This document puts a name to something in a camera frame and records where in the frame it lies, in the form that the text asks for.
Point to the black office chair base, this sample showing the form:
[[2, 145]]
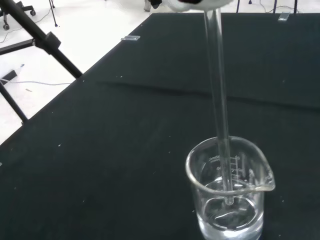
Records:
[[6, 21]]

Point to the clear glass beaker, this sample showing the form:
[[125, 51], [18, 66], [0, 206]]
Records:
[[225, 220]]

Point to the clear tape strip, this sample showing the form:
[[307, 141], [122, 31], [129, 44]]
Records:
[[130, 38], [284, 16]]

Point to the black bench cloth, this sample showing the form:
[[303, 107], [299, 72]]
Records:
[[125, 150]]

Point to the thin black stand leg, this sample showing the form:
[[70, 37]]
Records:
[[54, 15]]

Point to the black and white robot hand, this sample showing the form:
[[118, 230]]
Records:
[[212, 4]]

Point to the black camera tripod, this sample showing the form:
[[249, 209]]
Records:
[[51, 41]]

